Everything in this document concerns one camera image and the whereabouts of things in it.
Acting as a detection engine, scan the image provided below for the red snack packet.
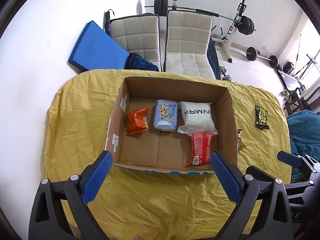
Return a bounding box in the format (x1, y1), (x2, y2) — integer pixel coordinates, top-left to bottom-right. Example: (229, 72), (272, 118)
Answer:
(187, 133), (215, 166)

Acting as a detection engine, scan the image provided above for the white soft pack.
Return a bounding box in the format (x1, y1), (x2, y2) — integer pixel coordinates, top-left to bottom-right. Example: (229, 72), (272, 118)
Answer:
(177, 101), (218, 135)

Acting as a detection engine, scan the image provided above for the orange snack packet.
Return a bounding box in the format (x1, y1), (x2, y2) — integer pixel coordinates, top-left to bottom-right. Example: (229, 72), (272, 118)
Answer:
(126, 106), (149, 135)

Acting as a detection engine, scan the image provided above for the light blue tissue pack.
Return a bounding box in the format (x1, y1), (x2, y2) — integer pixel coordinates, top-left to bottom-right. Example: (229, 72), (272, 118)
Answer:
(153, 99), (178, 132)

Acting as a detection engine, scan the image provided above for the person's hand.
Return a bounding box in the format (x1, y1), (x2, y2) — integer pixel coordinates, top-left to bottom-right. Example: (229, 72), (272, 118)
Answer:
(131, 235), (144, 240)

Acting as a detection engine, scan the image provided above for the teal blanket pile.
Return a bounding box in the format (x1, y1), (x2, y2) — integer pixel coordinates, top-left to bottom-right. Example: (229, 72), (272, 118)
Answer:
(286, 109), (320, 183)

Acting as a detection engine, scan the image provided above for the yellow cartoon snack packet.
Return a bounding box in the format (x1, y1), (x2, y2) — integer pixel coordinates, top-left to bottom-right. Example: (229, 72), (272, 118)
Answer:
(237, 129), (247, 151)

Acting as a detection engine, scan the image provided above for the yellow tablecloth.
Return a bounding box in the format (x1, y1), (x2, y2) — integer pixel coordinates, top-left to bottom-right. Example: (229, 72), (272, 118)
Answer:
(44, 69), (291, 239)

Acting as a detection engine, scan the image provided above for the black yellow snack packet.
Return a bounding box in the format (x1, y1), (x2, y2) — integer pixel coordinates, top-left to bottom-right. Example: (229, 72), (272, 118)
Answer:
(255, 105), (270, 129)

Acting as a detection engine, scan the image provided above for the dark wooden chair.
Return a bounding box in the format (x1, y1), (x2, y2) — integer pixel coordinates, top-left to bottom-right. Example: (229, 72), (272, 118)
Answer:
(283, 87), (319, 116)

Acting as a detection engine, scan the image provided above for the open cardboard box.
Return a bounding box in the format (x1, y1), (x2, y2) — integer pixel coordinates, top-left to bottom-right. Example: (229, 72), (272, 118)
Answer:
(105, 77), (238, 174)

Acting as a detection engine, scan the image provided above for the small chrome dumbbell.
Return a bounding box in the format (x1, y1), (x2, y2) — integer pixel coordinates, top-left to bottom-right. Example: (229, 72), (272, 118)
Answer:
(220, 66), (232, 81)

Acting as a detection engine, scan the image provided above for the barbell on floor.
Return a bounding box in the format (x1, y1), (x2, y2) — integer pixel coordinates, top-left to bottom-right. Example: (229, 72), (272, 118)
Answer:
(246, 47), (279, 68)

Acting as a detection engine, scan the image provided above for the blue foam mat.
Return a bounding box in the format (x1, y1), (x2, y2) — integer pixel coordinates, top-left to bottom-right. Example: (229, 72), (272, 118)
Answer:
(68, 21), (129, 71)

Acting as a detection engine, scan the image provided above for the dark blue cloth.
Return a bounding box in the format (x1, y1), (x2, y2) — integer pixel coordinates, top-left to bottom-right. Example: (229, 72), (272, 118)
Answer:
(124, 53), (159, 72)

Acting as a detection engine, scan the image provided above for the black blue bench pad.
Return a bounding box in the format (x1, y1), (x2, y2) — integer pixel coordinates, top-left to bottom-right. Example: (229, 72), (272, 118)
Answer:
(207, 40), (221, 80)

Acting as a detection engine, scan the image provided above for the barbell on rack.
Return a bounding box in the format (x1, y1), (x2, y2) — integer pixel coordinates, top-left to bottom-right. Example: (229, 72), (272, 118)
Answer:
(145, 0), (256, 35)

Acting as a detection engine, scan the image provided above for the white weight bench rack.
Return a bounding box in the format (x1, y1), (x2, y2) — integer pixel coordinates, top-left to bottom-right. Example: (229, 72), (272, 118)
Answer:
(172, 0), (239, 63)

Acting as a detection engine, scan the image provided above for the left white padded chair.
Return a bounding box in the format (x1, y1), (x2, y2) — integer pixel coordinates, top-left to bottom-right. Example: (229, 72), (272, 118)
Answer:
(110, 14), (163, 72)

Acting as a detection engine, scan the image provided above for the white padded chair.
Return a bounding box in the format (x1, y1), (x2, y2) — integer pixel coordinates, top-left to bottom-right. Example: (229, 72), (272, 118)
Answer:
(164, 10), (216, 80)
(110, 14), (163, 72)

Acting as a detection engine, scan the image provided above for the right white padded chair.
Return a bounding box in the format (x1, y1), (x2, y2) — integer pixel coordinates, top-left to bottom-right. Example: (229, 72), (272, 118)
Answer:
(164, 10), (216, 80)

